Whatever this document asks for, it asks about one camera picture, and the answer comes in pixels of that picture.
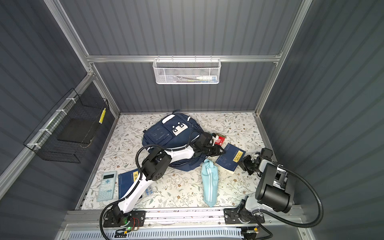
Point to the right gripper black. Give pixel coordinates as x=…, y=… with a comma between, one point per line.
x=244, y=163

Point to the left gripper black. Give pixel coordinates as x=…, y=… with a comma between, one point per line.
x=217, y=151

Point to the navy notebook yellow label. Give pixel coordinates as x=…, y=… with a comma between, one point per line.
x=126, y=180
x=229, y=161

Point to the navy blue student backpack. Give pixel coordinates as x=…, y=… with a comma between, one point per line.
x=174, y=132

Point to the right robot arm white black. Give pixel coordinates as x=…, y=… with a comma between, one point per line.
x=275, y=189

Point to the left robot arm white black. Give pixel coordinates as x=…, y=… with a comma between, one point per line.
x=152, y=162

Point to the red card pack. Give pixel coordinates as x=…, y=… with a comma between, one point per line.
x=219, y=138

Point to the light blue pencil pouch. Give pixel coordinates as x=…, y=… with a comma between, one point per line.
x=210, y=178

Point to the pens in white basket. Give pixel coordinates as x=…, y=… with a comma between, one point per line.
x=202, y=79

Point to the clear plastic ruler set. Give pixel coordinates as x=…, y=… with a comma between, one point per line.
x=148, y=192

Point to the light green calculator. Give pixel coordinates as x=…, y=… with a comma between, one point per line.
x=107, y=186

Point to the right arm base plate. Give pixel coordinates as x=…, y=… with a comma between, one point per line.
x=236, y=216

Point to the white wire mesh basket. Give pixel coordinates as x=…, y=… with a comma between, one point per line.
x=165, y=71

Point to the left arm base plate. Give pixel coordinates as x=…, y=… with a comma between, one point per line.
x=119, y=220

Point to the black wire wall basket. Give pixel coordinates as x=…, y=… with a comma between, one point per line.
x=68, y=133

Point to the aluminium front rail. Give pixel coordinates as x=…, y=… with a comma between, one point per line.
x=84, y=220

